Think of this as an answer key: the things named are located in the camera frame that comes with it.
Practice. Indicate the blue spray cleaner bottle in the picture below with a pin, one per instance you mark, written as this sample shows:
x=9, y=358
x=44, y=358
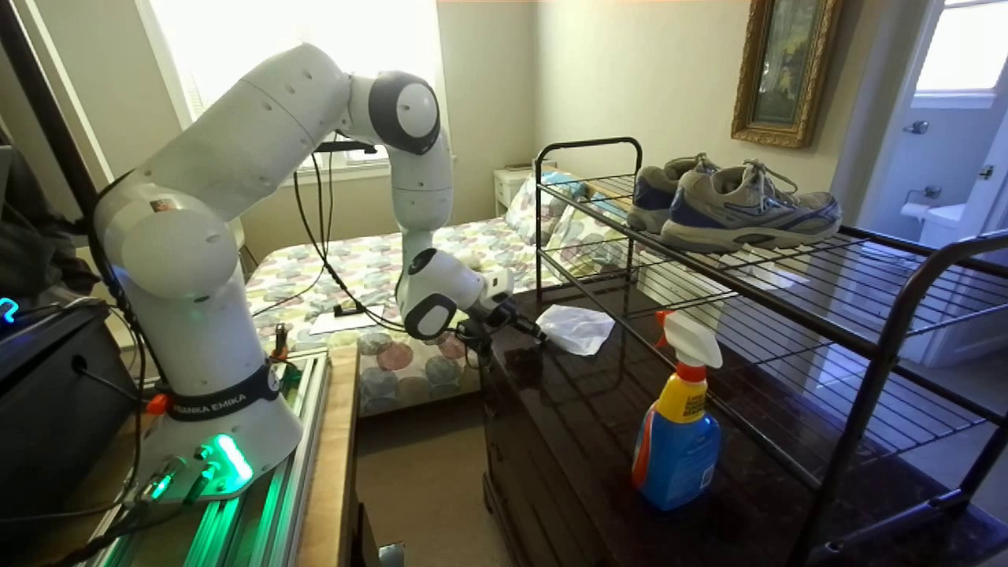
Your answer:
x=677, y=437

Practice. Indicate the black box on left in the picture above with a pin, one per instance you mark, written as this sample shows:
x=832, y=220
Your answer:
x=65, y=394

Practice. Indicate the black wire shoe rack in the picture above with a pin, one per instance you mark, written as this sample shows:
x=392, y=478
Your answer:
x=839, y=446

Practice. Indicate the grey blue sneaker rear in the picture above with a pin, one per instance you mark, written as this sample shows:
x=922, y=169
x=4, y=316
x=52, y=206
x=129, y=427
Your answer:
x=655, y=188

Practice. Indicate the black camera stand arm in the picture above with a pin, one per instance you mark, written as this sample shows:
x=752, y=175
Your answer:
x=342, y=146

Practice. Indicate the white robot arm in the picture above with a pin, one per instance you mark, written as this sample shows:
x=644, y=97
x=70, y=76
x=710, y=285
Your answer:
x=169, y=245

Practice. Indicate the gold framed picture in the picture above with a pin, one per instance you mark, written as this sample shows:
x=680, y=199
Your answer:
x=782, y=73

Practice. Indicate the aluminium base rail green light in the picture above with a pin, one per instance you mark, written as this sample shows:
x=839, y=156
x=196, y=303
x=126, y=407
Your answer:
x=257, y=527

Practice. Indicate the small black device on bed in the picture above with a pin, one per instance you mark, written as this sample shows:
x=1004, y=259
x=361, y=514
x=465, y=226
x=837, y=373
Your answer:
x=349, y=309

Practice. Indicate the bed with dotted quilt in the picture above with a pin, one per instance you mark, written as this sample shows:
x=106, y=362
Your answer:
x=291, y=291

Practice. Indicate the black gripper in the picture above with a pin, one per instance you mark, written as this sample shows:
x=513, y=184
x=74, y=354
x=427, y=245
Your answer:
x=483, y=320

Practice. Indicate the dark wooden dresser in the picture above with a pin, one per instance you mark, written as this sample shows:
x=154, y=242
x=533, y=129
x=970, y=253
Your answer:
x=561, y=434

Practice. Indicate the grey blue sneaker front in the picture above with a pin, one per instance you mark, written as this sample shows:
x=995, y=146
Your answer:
x=720, y=210

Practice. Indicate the grey blue sneaker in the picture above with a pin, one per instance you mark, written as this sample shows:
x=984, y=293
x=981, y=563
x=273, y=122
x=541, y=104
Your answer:
x=720, y=210
x=655, y=188

